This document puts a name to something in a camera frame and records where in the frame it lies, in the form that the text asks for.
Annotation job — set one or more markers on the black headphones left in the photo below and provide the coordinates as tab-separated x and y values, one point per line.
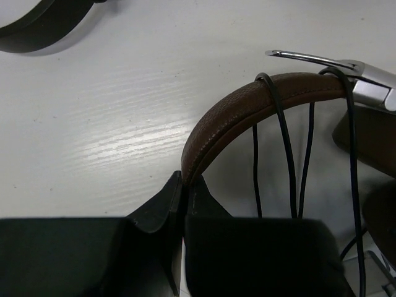
45	24

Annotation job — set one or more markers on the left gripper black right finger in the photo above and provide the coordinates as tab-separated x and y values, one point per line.
237	256

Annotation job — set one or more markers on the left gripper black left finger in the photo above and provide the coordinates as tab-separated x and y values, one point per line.
135	255

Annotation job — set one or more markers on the brown silver headphones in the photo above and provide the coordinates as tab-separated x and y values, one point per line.
366	132

